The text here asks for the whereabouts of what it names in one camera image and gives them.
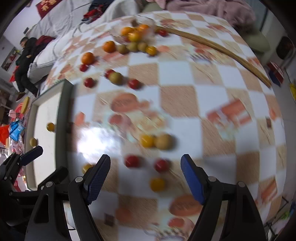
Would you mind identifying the red cherry tomato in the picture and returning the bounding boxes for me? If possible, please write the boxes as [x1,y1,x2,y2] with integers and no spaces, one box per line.
[154,159,170,173]
[125,155,140,168]

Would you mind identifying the brown longan fruit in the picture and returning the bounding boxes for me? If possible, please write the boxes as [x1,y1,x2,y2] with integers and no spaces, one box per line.
[154,133,174,150]

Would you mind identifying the yellow tomato beside tray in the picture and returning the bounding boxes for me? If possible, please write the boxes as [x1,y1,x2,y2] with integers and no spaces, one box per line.
[82,164,93,174]

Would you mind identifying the yellow tomato in tray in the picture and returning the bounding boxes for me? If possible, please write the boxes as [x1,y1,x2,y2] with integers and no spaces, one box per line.
[46,123,55,132]

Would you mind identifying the yellow tomato near edge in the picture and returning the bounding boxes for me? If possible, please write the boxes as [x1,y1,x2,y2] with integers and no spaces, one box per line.
[149,178,166,192]

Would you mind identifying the white tray with green rim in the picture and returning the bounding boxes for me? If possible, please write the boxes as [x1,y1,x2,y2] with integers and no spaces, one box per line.
[24,79,73,191]

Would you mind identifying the yellow tomato table centre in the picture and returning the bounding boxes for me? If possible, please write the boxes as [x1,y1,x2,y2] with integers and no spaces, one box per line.
[140,135,154,149]

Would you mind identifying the red tomato near tray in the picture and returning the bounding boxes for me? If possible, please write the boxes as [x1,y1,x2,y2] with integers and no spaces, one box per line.
[84,77,96,88]

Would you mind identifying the longan in table middle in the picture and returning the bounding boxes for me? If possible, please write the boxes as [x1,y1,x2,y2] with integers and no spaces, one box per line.
[108,72,123,85]

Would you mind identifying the red tomato right of longan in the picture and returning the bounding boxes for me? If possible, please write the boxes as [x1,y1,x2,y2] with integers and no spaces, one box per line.
[127,79,142,90]

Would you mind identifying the red tomato with stem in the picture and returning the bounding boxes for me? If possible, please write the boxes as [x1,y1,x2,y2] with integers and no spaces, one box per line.
[104,69,114,79]

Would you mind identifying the red tomato below tangerine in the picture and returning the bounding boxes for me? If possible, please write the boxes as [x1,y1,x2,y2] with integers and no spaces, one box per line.
[79,64,89,72]

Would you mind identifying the seated person in black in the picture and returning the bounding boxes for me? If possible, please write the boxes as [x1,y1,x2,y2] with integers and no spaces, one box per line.
[15,36,52,101]

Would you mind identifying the orange tangerine left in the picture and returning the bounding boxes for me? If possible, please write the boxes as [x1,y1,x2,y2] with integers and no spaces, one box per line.
[81,52,96,65]

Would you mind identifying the long wooden stick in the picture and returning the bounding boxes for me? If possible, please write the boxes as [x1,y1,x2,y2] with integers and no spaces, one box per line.
[156,25,272,89]

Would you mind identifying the longan beside bowl left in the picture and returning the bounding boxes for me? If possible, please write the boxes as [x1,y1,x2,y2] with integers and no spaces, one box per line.
[116,44,129,55]

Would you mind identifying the longan beside bowl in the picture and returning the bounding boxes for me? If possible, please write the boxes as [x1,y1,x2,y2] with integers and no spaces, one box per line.
[126,42,139,53]
[116,44,129,55]
[137,42,148,53]

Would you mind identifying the orange tangerine near bowl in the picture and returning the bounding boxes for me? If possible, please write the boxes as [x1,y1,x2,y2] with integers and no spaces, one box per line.
[102,41,116,53]

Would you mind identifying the yellow tomato near longans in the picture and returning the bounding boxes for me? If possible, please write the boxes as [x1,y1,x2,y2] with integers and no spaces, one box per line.
[145,46,158,57]

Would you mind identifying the longan beside bowl middle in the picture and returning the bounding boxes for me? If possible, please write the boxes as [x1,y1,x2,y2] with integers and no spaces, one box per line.
[126,42,139,53]

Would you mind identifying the white grey bedding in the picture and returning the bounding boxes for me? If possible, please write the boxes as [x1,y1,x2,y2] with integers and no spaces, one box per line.
[27,1,145,84]

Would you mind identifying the longan beside bowl right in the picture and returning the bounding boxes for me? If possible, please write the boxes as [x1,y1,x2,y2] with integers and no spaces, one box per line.
[137,42,148,53]

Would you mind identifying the yellow fruit in bowl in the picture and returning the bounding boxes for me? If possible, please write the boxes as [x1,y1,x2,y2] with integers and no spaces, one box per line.
[127,31,143,43]

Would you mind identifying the red tomato by stick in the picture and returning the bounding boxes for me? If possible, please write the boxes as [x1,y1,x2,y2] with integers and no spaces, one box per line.
[158,29,168,37]

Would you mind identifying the tangerine in bowl left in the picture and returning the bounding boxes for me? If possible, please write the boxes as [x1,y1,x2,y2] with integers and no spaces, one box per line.
[120,27,134,37]

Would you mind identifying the tangerine in bowl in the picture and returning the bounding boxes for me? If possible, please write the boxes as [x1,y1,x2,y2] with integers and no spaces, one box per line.
[137,24,150,32]
[120,27,134,37]

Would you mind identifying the glass fruit bowl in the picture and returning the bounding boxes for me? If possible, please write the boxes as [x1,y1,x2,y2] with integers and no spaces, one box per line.
[108,15,156,44]

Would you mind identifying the red clothes on bed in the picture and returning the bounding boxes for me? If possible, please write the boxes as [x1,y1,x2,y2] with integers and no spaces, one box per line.
[81,4,104,24]

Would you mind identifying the tangerine in bowl right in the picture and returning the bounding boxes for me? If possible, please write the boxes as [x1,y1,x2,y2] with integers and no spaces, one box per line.
[137,24,150,32]

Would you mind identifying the pink blanket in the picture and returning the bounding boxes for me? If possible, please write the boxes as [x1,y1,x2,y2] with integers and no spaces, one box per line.
[144,0,256,28]

